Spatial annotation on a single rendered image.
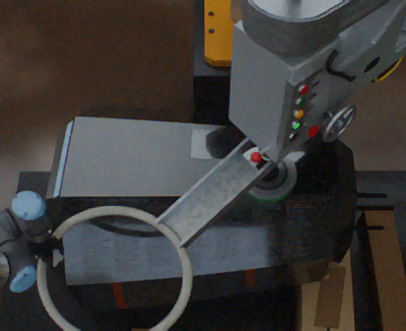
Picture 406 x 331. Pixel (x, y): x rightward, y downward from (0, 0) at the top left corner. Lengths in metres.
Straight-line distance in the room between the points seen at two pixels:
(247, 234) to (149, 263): 0.37
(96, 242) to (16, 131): 1.46
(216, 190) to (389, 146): 1.66
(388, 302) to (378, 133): 1.08
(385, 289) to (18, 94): 2.42
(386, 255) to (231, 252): 1.03
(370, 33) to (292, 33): 0.47
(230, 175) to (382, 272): 1.19
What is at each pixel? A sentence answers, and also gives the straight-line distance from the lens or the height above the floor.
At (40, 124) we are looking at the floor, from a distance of 3.35.
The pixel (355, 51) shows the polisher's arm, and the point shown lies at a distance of 1.66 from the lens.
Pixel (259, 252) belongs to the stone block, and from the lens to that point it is 2.05.
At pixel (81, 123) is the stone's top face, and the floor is 0.87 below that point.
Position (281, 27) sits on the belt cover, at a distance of 1.28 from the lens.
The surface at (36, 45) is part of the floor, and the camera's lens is 3.81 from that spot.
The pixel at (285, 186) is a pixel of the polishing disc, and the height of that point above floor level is 0.89.
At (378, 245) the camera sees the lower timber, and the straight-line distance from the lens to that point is 2.84.
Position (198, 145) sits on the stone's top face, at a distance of 2.08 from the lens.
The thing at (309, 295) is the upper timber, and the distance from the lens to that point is 2.53.
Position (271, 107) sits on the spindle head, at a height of 1.39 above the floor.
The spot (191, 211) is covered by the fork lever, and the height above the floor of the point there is 0.97.
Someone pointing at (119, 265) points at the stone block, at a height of 0.68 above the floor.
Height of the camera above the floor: 2.59
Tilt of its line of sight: 58 degrees down
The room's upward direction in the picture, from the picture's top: straight up
